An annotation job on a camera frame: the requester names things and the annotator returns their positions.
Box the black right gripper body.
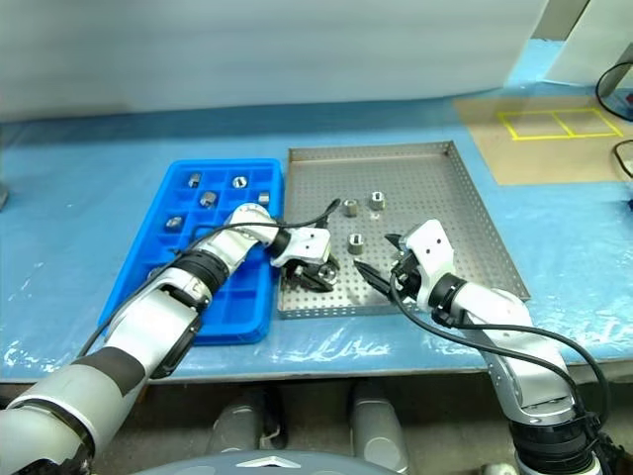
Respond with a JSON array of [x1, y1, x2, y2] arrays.
[[390, 245, 421, 301]]

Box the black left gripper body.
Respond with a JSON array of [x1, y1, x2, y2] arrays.
[[280, 255, 334, 284]]

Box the perforated steel tray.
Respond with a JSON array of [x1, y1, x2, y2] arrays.
[[277, 141, 532, 322]]

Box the blue compartment tray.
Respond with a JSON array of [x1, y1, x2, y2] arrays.
[[97, 157, 285, 346]]

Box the grey rounded shape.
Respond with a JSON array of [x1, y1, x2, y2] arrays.
[[349, 381, 411, 475], [211, 390, 288, 454]]

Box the brown cardboard sheet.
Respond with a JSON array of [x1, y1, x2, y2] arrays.
[[453, 94, 633, 187]]

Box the dark grey robot torso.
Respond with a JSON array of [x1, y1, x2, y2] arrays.
[[165, 447, 380, 475]]

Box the blue plastic table cover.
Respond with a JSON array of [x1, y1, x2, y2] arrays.
[[0, 39, 633, 385]]

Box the white foam board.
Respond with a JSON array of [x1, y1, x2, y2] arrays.
[[504, 0, 633, 86]]

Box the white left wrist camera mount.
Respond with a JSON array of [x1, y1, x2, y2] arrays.
[[270, 226, 332, 269]]

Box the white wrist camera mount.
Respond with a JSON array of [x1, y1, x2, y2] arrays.
[[399, 220, 455, 304], [270, 226, 332, 269]]

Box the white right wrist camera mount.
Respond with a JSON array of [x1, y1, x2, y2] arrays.
[[399, 220, 455, 304]]

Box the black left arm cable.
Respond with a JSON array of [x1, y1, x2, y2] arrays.
[[76, 197, 342, 360]]

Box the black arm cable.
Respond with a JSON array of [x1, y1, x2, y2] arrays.
[[76, 197, 342, 360], [389, 270, 612, 431]]

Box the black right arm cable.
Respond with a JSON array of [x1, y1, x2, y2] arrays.
[[389, 270, 612, 431]]

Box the black looped cable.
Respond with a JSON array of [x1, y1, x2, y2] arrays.
[[594, 61, 633, 123], [612, 140, 633, 179]]

